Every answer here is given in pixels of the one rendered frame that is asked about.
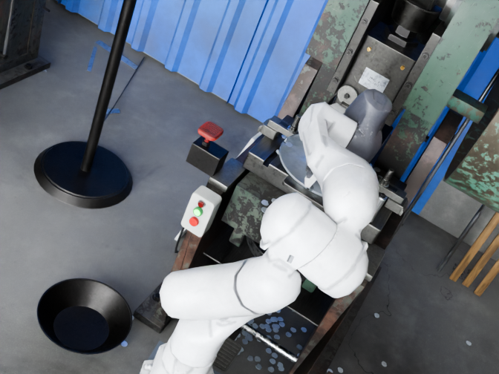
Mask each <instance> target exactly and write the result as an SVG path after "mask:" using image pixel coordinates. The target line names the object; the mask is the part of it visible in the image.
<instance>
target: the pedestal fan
mask: <svg viewBox="0 0 499 374"><path fill-rule="evenodd" d="M136 2H137V0H123V5H122V9H121V12H120V17H119V20H118V23H117V29H116V32H115V35H114V40H113V43H112V46H111V52H110V55H109V58H108V64H107V66H106V69H105V75H104V78H103V81H102V87H101V90H100V94H99V98H98V101H97V106H96V110H95V113H94V118H93V121H92V124H91V130H90V133H89V136H88V141H87V142H81V141H69V142H61V143H58V144H55V145H52V146H51V147H49V148H46V149H45V150H44V151H43V152H41V153H40V154H39V156H38V157H37V158H36V160H35V163H34V167H33V171H34V174H35V177H36V180H37V181H38V183H39V185H40V186H41V187H42V188H43V189H44V190H45V191H46V192H47V193H49V195H50V196H52V197H54V198H56V199H57V200H59V201H61V202H63V203H66V204H68V205H70V206H76V207H79V208H84V209H103V208H108V207H111V206H114V205H116V204H118V203H120V202H122V201H123V200H124V199H125V198H127V196H129V194H130V192H131V190H132V185H133V180H132V176H131V173H130V171H129V170H128V168H127V166H126V165H125V163H124V162H123V161H122V160H121V159H120V158H119V157H118V156H117V155H116V154H114V153H113V152H111V151H109V150H108V149H106V148H103V147H102V146H99V145H98V142H99V140H100V134H101V132H102V127H103V123H104V121H105V120H106V118H107V117H108V115H109V114H110V113H111V111H112V110H113V108H114V106H115V105H116V104H117V102H118V100H119V99H120V97H121V96H122V94H123V92H124V91H125V89H126V88H127V86H128V84H129V82H130V81H131V79H132V78H133V76H134V75H135V73H136V71H137V69H138V68H139V66H140V64H141V63H142V61H143V60H144V58H145V57H143V59H142V60H141V62H140V64H139V65H138V67H137V69H136V71H135V72H134V74H133V75H132V77H131V78H130V80H129V81H128V84H127V85H126V86H125V88H124V90H123V92H122V93H121V94H120V96H119V98H118V99H117V101H116V102H115V104H114V106H113V107H112V109H111V110H110V111H109V113H108V114H107V116H105V115H106V113H107V110H108V105H109V102H110V98H111V94H112V91H113V87H114V83H115V79H116V76H117V71H118V68H119V66H120V60H121V58H122V54H123V49H124V47H125V41H126V39H127V35H128V30H129V28H130V24H131V20H132V16H133V13H134V9H135V5H136Z"/></svg>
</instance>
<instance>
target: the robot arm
mask: <svg viewBox="0 0 499 374"><path fill-rule="evenodd" d="M391 109H392V103H391V101H390V99H389V98H388V97H387V96H386V95H385V94H384V93H382V92H380V91H378V90H377V89H367V90H365V91H363V92H362V93H361V94H360V95H358V97H357V98H355V100H354V101H353V102H352V103H351V104H350V105H349V106H348V108H347V109H345V108H343V107H342V106H341V105H339V104H338V103H334V104H332V105H329V104H327V103H326V102H320V103H316V104H312V105H311V106H310V107H309V108H308V109H307V110H306V111H305V113H304V115H303V116H302V117H301V119H300V122H299V129H298V131H299V136H300V139H301V141H302V142H303V145H304V152H305V155H306V159H307V162H306V172H307V176H306V177H305V179H304V187H306V188H307V187H308V188H309V187H311V186H312V184H314V183H315V181H316V180H317V181H318V183H319V185H320V187H321V190H322V199H323V208H324V212H325V213H324V212H323V211H321V210H320V209H318V208H317V207H315V206H314V205H313V204H312V203H311V201H309V200H308V199H307V198H305V197H303V196H302V195H300V194H299V193H298V192H296V193H291V194H285V195H283V196H281V197H279V198H278V199H276V200H275V201H273V203H272V204H271V205H270V206H269V207H268V208H267V210H266V211H265V213H264V216H263V218H262V222H261V230H260V232H261V237H262V239H261V243H260V247H261V248H262V249H263V250H265V249H267V248H268V250H267V251H266V252H265V253H264V254H263V256H260V257H251V258H248V259H245V260H240V261H237V262H234V263H223V264H217V265H210V266H201V267H196V268H191V269H184V270H180V271H176V272H171V273H170V274H168V275H167V276H166V278H165V279H164V280H163V284H162V286H161V289H160V299H161V304H162V307H163V308H164V310H165V311H166V313H167V314H168V316H170V317H172V318H179V319H180V320H179V321H178V323H177V326H176V328H175V330H174V332H173V334H172V336H171V337H170V339H169V340H168V342H167V343H166V344H163V345H161V346H159V349H158V351H157V354H156V356H155V358H154V360H148V361H144V363H143V366H142V369H141V371H140V374H214V372H213V367H212V365H213V363H214V361H215V359H216V357H217V353H218V351H219V349H220V348H221V346H222V344H223V343H224V342H225V340H226V339H227V338H228V337H229V336H230V335H231V334H232V333H233V332H234V331H235V330H236V329H238V328H239V327H241V326H243V325H244V324H245V323H246V322H248V321H250V320H251V319H253V318H257V317H259V316H261V315H264V314H267V313H271V312H276V311H278V310H280V309H282V308H284V307H285V306H287V305H289V304H291V303H292V302H294V301H295V300H296V298H297V297H298V295H299V293H300V292H301V275H300V273H302V274H303V276H305V277H306V279H308V280H309V281H311V282H312V283H314V284H315V285H317V286H318V288H319V289H320V290H322V291H323V292H324V293H326V294H328V295H329V296H331V297H332V298H340V297H343V296H346V295H349V294H350V293H352V292H353V291H354V290H355V289H356V288H357V287H358V286H359V285H360V284H361V283H362V282H363V280H364V278H365V276H366V275H367V273H368V255H367V252H366V250H367V248H368V243H367V242H365V241H362V240H361V237H360V234H361V231H362V230H363V229H364V228H365V227H366V226H367V225H368V224H369V223H370V222H371V220H372V218H373V216H374V214H375V212H376V208H377V204H378V201H379V182H378V179H377V176H376V172H375V171H374V170H373V168H372V167H371V165H370V164H369V162H370V161H371V160H372V159H373V158H374V156H375V155H376V153H377V152H378V150H379V149H380V147H381V146H382V129H381V127H382V125H383V124H384V122H385V121H386V119H387V118H388V115H389V113H390V112H391Z"/></svg>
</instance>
